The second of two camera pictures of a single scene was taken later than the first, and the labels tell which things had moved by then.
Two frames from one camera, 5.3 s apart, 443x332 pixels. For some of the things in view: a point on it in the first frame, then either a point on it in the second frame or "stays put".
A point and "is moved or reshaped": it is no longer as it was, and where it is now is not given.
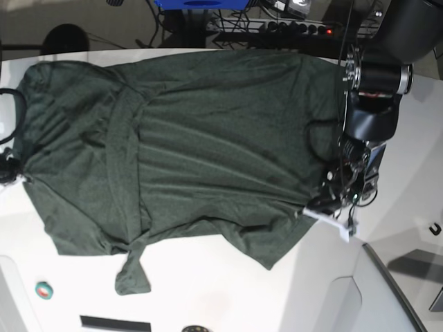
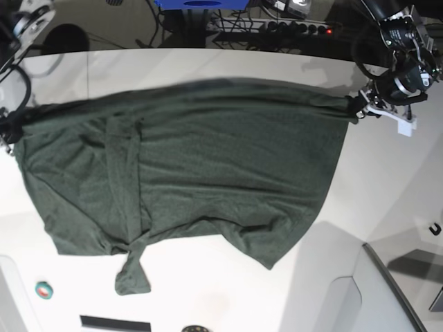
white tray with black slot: [97, 323] stays put
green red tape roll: [43, 290] stays put
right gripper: [324, 206] → [376, 99]
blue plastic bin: [172, 5] stays put
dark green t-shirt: [230, 146] is moved or reshaped
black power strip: [267, 25] stays put
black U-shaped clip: [438, 230] stays put
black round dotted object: [195, 328] stays put
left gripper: [10, 168] → [11, 126]
